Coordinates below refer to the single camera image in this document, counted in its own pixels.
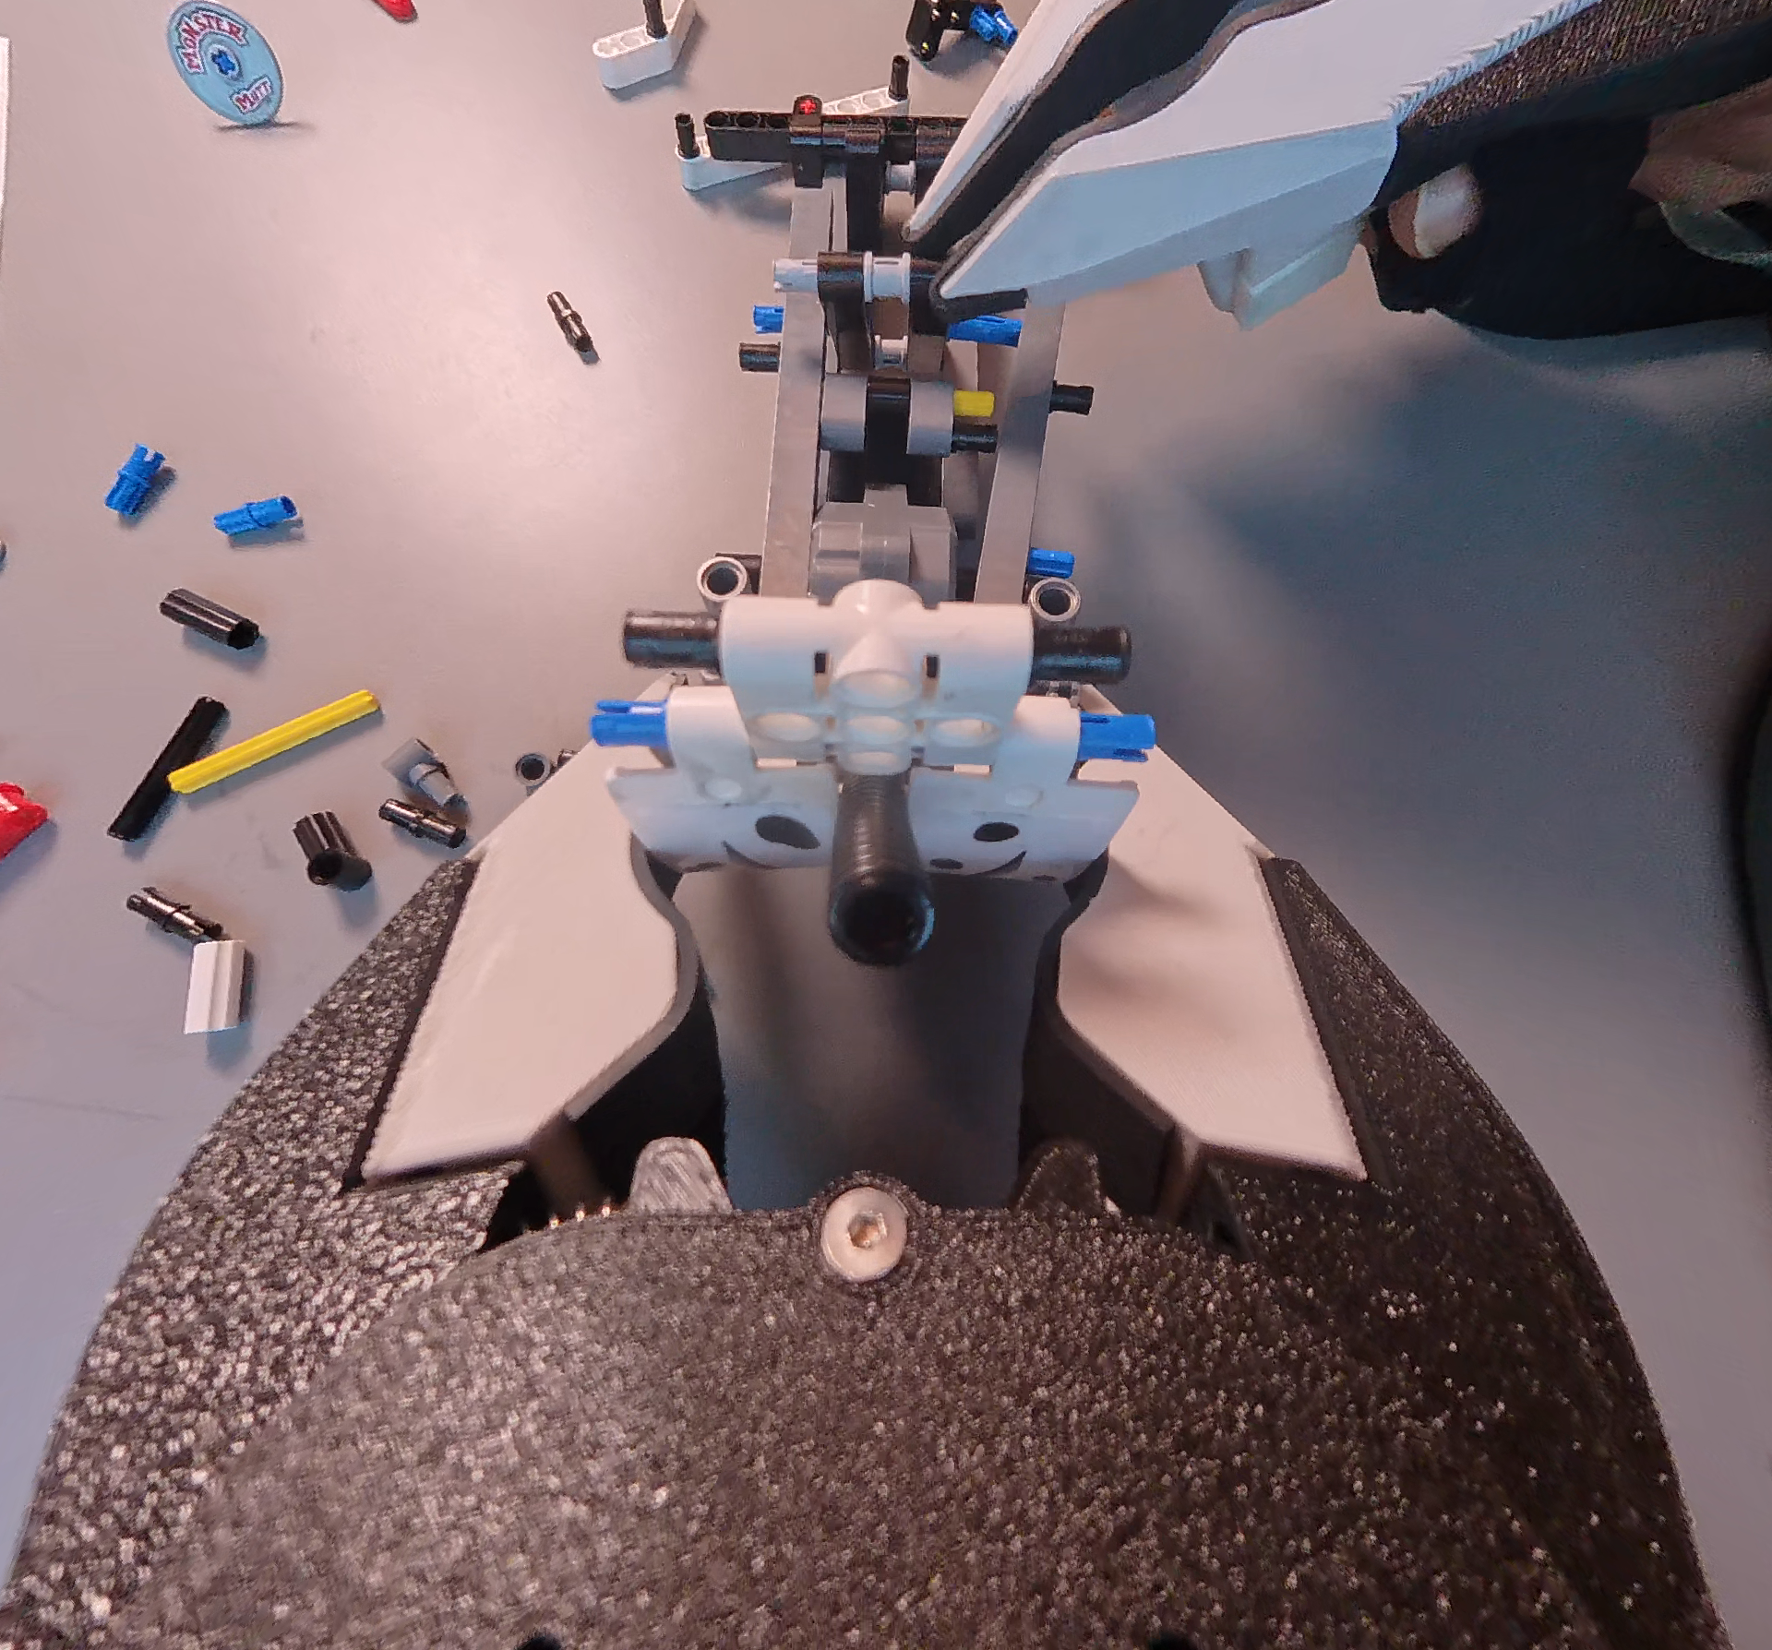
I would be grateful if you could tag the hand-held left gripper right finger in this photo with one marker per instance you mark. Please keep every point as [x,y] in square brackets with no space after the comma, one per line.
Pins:
[1206,1014]

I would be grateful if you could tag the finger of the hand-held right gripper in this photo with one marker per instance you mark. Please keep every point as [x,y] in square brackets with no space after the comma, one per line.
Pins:
[1300,155]
[1094,1]

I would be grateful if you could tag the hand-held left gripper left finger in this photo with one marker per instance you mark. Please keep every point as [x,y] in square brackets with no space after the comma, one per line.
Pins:
[525,1014]

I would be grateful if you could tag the light grey brick beam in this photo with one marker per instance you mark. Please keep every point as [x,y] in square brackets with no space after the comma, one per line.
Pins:
[726,168]

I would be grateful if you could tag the toy brick model car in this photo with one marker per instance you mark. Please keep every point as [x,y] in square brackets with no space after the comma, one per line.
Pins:
[888,685]

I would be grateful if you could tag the person's right hand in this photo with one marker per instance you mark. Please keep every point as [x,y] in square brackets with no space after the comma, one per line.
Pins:
[1435,210]

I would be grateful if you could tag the small black blue connector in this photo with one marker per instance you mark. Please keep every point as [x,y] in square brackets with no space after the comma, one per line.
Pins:
[956,18]

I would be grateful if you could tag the dark grey brick connector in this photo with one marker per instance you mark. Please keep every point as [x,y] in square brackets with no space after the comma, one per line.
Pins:
[536,764]

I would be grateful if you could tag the black round brick connector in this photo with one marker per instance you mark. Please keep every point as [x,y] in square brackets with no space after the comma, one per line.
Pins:
[335,850]

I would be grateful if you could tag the grey and black connector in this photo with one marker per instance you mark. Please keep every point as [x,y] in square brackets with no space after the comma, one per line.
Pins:
[423,778]

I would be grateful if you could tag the small white brick connector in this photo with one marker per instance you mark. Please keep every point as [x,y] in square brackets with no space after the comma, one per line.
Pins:
[217,988]

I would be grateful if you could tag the long black brick pin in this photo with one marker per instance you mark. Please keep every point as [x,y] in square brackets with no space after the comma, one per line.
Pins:
[174,916]

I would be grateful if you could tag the yellow brick axle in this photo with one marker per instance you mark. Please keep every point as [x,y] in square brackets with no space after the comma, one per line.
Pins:
[273,744]

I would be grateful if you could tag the black brick axle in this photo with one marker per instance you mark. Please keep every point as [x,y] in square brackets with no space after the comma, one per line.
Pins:
[169,769]

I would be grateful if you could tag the black cylinder brick pin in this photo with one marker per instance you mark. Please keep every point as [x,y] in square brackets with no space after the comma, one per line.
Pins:
[210,620]

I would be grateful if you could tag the red brick piece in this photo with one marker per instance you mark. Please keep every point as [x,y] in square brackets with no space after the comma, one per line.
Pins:
[17,820]

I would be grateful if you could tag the blue brick pin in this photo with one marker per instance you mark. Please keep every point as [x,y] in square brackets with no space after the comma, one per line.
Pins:
[256,516]
[139,485]

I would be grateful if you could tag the small black pin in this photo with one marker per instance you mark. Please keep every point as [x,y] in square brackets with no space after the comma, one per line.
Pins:
[567,324]

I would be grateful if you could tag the round grey disc piece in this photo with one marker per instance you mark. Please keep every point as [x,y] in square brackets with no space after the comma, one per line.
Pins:
[224,60]

